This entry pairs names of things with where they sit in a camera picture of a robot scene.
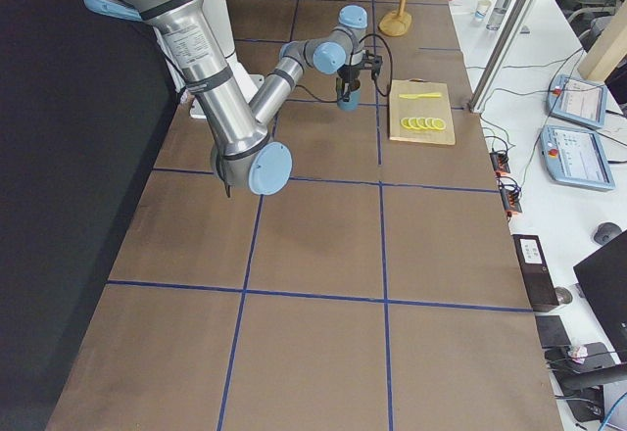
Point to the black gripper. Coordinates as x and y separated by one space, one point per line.
349 78

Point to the teal cup yellow inside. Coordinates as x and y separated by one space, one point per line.
348 94

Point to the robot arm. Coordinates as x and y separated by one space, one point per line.
340 53
245 155

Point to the wooden cup rack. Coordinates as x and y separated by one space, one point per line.
397 22

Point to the paper cup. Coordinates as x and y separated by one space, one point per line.
481 10

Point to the lemon slice one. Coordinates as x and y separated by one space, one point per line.
406 123

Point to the lemon slice two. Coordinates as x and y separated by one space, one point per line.
415 123

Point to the bamboo cutting board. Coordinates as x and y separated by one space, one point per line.
420 108

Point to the yellow plastic knife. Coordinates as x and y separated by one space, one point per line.
415 96

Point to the clear water bottle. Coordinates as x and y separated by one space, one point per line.
498 14

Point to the orange black terminal block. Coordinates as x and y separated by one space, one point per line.
499 160

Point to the far teach pendant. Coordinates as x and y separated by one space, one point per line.
578 101

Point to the teach pendant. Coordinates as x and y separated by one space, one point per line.
575 157
578 101

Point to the near teach pendant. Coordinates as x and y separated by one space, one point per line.
575 157

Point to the black box with label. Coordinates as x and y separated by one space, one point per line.
535 273

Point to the black computer mouse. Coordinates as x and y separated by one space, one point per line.
606 232

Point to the black monitor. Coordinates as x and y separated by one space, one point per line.
602 279

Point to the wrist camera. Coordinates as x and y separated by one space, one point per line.
373 64

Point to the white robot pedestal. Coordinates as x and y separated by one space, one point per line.
216 13

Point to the aluminium frame post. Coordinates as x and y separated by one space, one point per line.
509 31

